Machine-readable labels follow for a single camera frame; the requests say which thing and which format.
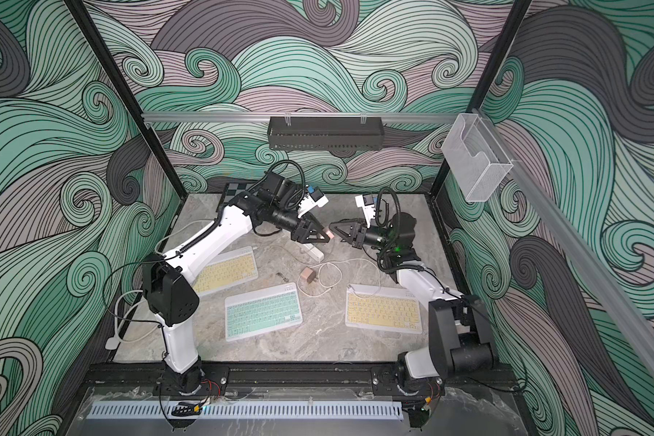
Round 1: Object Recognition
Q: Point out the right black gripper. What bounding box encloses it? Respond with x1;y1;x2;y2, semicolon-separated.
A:
335;218;398;254

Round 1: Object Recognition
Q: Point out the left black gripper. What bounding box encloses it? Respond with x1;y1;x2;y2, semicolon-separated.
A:
270;206;330;247

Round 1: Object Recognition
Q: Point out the white power strip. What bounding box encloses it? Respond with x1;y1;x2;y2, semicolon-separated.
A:
302;243;325;263

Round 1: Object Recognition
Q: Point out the green wireless keyboard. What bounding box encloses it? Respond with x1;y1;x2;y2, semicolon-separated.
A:
225;283;303;343

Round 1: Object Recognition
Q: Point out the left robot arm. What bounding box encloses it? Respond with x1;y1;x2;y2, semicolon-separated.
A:
142;172;331;392

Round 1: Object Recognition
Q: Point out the yellow keyboard right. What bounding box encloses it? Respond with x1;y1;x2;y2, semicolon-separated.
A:
344;284;423;334

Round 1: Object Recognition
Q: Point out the yellow keyboard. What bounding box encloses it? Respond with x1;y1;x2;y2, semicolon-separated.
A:
344;284;423;334
194;246;258;296

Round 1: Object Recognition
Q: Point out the yellow keyboard left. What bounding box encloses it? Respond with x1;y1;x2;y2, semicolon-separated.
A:
194;246;258;296

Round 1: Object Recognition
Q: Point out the black chessboard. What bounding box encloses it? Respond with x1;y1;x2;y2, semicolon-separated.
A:
216;183;262;212

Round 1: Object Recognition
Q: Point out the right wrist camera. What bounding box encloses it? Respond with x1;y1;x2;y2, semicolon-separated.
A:
354;194;378;227

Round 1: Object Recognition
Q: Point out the black wall tray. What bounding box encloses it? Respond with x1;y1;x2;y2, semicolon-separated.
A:
267;116;385;154

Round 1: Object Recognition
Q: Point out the clear plastic wall bin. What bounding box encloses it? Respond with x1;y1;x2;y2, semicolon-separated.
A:
441;113;513;203

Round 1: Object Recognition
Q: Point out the white power strip cord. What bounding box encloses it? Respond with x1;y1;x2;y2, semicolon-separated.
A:
104;219;219;351

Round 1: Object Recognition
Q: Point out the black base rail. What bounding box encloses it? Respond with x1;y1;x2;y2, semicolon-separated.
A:
83;361;521;398

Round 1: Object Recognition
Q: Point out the white slotted cable duct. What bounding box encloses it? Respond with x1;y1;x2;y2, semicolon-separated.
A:
86;401;404;421

